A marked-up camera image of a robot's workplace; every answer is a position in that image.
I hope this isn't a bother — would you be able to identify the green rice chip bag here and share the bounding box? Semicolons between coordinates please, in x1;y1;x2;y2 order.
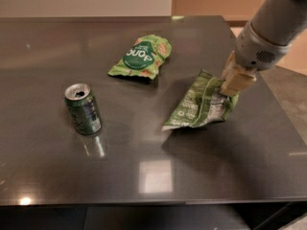
108;34;172;80

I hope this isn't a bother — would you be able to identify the green soda can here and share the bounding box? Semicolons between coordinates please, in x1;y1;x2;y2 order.
64;83;102;135

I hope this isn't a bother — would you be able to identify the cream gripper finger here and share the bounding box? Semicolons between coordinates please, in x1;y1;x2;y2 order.
220;65;257;97
222;52;236;81

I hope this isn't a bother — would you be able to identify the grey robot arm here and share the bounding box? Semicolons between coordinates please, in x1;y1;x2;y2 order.
221;0;307;96

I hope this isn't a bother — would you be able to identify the green jalapeno chip bag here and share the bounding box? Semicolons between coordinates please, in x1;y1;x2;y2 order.
162;70;239;130

